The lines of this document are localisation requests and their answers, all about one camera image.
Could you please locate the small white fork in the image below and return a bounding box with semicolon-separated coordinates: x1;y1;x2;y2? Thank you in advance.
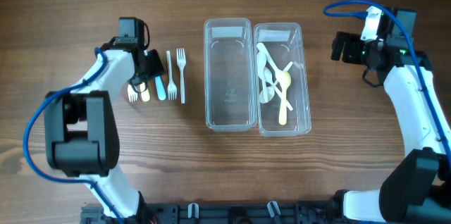
166;50;178;100

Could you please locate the white fork tines down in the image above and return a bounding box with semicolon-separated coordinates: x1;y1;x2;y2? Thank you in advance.
127;85;139;103

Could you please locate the white spoon thin handle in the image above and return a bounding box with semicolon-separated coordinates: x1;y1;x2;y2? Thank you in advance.
259;68;281;104

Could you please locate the clear white spoon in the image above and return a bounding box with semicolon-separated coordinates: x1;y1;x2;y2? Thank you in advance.
257;51;268;102

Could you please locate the yellow green spoon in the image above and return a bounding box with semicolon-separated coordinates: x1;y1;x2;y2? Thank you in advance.
277;71;291;125

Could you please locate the right clear plastic container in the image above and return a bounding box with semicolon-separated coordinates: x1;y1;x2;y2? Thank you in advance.
253;23;311;137

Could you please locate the left clear plastic container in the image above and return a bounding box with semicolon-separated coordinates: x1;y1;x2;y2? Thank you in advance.
204;18;257;132

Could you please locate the left blue cable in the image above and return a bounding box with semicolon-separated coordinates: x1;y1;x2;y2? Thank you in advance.
22;46;124;224

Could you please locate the slim white fork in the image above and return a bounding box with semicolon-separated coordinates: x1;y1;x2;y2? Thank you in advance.
176;48;187;104

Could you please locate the cream yellow fork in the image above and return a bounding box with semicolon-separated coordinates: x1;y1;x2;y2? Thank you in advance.
140;82;151;102

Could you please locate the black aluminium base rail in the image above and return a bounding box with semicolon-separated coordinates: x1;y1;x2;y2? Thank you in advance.
123;201;354;224

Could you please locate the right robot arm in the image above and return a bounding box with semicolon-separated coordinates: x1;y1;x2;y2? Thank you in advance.
320;0;450;223

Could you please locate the white spoon wide handle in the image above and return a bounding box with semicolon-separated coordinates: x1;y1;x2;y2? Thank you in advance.
257;42;291;86

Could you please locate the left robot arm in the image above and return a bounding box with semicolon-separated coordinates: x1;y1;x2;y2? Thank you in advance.
39;17;165;223

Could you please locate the clear plastic container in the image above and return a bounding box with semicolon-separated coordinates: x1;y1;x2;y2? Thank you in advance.
253;23;311;137
204;18;257;132

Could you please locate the light blue fork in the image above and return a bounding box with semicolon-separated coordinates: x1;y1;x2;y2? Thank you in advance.
154;76;166;101

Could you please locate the white spoon bowl up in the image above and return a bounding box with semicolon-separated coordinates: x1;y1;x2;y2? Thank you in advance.
264;67;293;111

